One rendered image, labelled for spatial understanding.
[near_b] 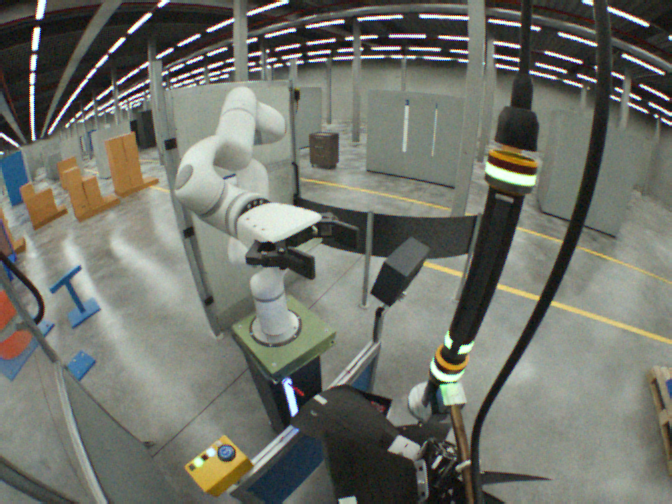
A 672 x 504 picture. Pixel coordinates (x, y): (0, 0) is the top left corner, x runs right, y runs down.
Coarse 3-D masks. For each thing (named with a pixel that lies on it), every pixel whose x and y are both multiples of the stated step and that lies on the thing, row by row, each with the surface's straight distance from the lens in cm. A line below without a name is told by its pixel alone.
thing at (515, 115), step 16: (528, 80) 24; (512, 96) 24; (528, 96) 24; (512, 112) 23; (528, 112) 24; (512, 128) 23; (528, 128) 23; (512, 144) 23; (528, 144) 23; (432, 384) 40
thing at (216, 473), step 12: (228, 444) 86; (216, 456) 86; (240, 456) 84; (204, 468) 86; (216, 468) 85; (228, 468) 84; (240, 468) 86; (204, 480) 85; (216, 480) 84; (228, 480) 87; (216, 492) 88
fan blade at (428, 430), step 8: (424, 424) 101; (432, 424) 100; (440, 424) 99; (448, 424) 99; (400, 432) 96; (408, 432) 95; (416, 432) 94; (424, 432) 92; (432, 432) 91; (440, 432) 90; (448, 432) 90; (416, 440) 88; (424, 440) 86
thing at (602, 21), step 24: (528, 0) 26; (600, 0) 20; (528, 24) 26; (600, 24) 19; (528, 48) 25; (600, 48) 19; (528, 72) 25; (600, 72) 18; (600, 96) 18; (600, 120) 18; (600, 144) 18; (576, 216) 18; (576, 240) 19; (552, 288) 20; (528, 336) 22; (480, 408) 29; (480, 432) 31; (480, 480) 32
